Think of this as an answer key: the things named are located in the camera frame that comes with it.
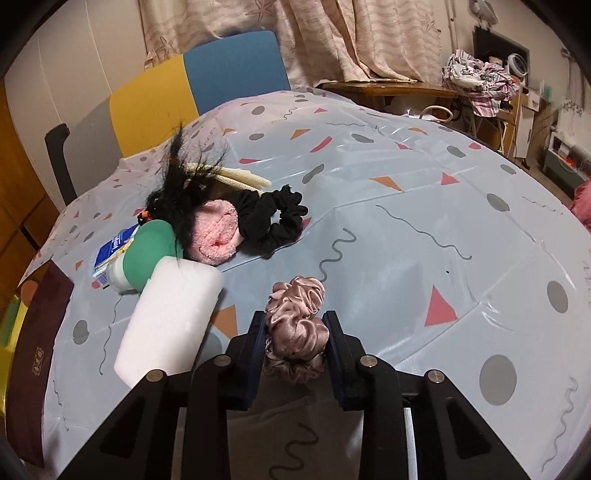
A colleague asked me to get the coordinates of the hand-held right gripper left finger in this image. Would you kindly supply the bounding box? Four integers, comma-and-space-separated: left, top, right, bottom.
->
60, 310, 269, 480

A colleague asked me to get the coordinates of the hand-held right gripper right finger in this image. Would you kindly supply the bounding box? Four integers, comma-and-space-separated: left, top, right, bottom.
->
322, 310, 532, 480

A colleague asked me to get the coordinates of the dusty pink satin scrunchie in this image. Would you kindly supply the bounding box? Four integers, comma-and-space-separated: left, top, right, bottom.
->
264, 275, 328, 385

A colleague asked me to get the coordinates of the white foam block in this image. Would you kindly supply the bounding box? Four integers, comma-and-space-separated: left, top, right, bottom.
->
113, 256, 225, 386

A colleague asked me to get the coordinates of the pink fluffy cloth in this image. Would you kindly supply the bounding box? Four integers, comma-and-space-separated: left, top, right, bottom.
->
185, 199, 241, 267

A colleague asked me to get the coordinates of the green and yellow sponge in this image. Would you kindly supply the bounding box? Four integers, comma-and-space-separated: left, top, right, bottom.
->
127, 220, 178, 287

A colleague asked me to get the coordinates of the small white bottle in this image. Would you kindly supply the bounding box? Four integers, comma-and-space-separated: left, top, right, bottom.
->
105, 258, 139, 295

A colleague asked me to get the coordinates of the brown box gold interior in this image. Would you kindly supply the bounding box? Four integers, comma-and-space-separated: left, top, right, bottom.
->
0, 263, 75, 464

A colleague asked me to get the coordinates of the black scrunchie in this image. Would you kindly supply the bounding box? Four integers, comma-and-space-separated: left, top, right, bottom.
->
235, 185, 309, 252

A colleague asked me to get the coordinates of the patterned light blue tablecloth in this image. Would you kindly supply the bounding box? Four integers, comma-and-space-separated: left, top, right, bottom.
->
9, 85, 591, 480

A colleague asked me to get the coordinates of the cream sponge pad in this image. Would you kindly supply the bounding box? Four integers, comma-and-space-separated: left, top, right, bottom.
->
187, 161, 272, 191

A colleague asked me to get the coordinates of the blue and white carton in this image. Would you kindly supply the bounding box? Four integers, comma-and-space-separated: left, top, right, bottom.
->
91, 224, 141, 287

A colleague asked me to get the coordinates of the black hairpiece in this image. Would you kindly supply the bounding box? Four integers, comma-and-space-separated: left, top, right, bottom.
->
139, 122, 232, 259

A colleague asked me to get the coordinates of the wooden desk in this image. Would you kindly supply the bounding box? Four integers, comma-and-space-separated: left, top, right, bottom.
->
318, 80, 462, 112

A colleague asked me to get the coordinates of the grey yellow blue chair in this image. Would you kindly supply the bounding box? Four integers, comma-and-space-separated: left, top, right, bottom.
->
45, 31, 291, 204

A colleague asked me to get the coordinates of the pink cushion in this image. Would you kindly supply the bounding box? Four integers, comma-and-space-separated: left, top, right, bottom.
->
570, 180, 591, 232

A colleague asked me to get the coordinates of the orange wooden wardrobe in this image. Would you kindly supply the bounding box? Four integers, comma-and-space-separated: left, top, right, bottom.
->
0, 78, 61, 287

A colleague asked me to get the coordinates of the cardboard box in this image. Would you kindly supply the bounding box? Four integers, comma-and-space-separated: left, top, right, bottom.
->
515, 95, 559, 158

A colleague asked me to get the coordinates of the pile of striped clothes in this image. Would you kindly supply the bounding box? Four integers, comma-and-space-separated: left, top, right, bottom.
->
442, 48, 520, 116

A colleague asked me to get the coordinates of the black monitor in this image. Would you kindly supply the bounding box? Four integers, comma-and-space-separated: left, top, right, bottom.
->
473, 25, 529, 65

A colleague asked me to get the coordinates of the white cable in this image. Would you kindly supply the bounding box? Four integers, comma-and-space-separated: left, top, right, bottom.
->
418, 105, 455, 123

